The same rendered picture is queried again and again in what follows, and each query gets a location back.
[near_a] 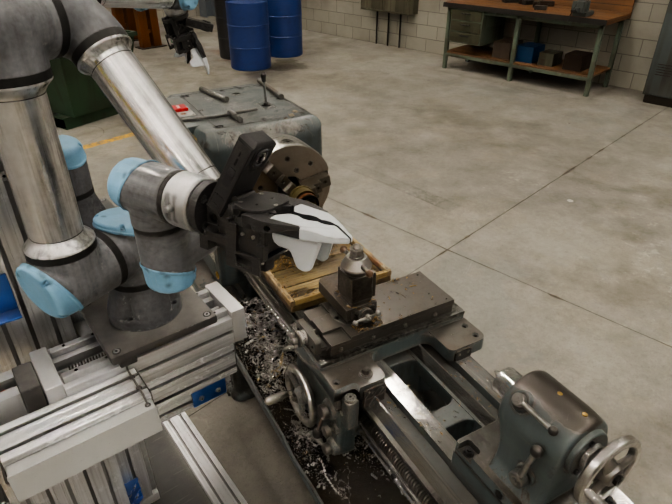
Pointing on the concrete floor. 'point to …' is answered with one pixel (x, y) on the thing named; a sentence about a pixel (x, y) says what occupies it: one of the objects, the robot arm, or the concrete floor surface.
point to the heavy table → (143, 23)
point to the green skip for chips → (77, 95)
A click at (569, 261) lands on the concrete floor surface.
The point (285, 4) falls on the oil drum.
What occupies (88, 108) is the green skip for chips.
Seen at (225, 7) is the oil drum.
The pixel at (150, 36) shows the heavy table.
